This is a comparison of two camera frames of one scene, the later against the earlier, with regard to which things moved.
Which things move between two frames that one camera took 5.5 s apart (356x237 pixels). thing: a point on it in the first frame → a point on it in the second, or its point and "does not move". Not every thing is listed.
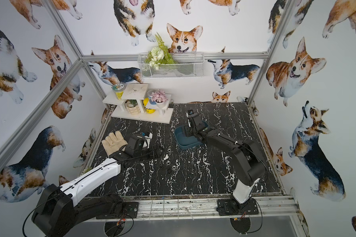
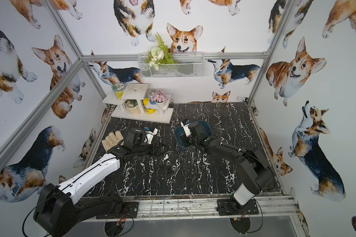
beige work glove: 113,142 does not move
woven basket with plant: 132,107 does not move
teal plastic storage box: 185,142 does not move
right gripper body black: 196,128 → 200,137
